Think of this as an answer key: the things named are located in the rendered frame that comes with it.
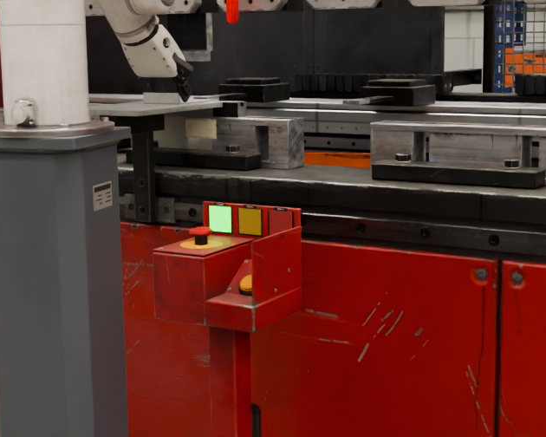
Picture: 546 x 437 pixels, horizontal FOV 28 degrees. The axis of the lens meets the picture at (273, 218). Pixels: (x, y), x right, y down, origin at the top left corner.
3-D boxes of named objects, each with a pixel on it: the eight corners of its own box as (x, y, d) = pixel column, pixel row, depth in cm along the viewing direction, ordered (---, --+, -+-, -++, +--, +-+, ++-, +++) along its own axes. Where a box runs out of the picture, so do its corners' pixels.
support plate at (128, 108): (63, 114, 204) (63, 108, 204) (152, 105, 226) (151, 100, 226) (138, 116, 194) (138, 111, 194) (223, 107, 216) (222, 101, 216)
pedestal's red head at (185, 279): (153, 318, 184) (150, 214, 181) (206, 298, 198) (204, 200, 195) (254, 333, 174) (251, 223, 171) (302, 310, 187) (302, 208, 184)
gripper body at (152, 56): (167, 13, 203) (191, 58, 211) (124, 14, 208) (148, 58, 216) (151, 40, 199) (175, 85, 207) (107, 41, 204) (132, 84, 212)
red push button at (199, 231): (185, 249, 185) (184, 228, 184) (198, 244, 188) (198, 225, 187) (204, 251, 183) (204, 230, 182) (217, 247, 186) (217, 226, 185)
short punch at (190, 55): (167, 61, 223) (165, 14, 221) (173, 61, 224) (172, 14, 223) (207, 61, 217) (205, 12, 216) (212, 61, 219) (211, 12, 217)
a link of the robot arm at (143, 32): (162, 3, 202) (168, 16, 204) (124, 4, 206) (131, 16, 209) (143, 33, 198) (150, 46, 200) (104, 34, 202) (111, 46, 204)
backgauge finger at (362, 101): (322, 110, 210) (322, 84, 209) (384, 101, 231) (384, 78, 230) (379, 112, 203) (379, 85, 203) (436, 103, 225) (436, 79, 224)
